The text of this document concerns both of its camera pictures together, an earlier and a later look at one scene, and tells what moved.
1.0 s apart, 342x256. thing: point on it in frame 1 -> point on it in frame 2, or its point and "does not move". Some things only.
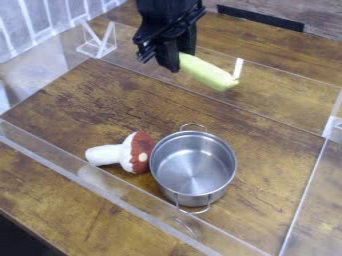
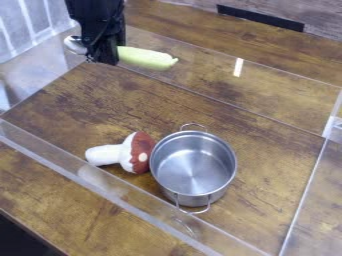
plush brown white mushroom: [134, 155] does not move
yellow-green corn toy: [208, 73] -> [129, 56]
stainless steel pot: [193, 164] does not move
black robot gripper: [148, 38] -> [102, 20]
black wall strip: [299, 26] does not move
